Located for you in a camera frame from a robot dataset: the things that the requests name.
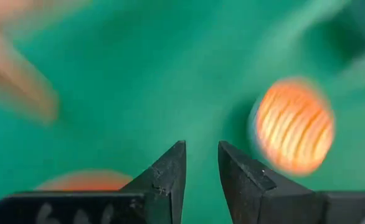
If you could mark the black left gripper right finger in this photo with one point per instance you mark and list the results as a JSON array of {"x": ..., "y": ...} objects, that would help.
[{"x": 257, "y": 193}]

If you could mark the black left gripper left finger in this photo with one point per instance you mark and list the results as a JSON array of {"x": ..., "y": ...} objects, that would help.
[{"x": 157, "y": 199}]

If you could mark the large red-orange bowl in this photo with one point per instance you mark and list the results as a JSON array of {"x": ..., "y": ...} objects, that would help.
[{"x": 86, "y": 182}]

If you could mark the slatted wooden shelf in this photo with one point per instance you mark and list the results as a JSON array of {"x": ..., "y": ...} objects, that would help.
[{"x": 14, "y": 77}]

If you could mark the green table mat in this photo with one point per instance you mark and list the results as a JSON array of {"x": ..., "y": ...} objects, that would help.
[{"x": 170, "y": 93}]

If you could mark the small orange patterned bowl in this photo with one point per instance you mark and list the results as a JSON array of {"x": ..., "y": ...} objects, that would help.
[{"x": 294, "y": 127}]

